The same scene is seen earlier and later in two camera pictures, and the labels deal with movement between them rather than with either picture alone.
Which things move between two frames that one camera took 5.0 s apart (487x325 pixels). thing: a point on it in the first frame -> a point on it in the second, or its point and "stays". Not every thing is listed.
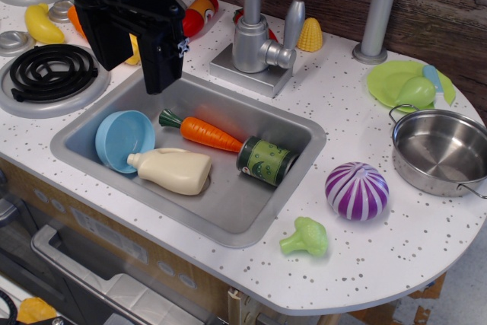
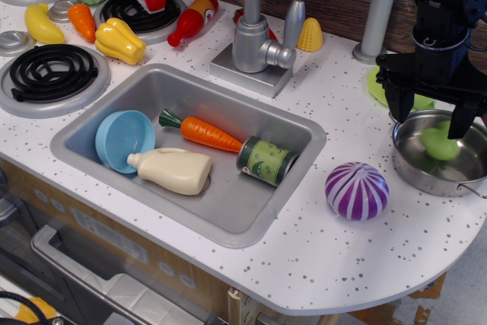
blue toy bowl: (122, 133) stays
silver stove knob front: (14, 43) stays
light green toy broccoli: (309, 235) -> (437, 144)
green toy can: (265, 161) stays
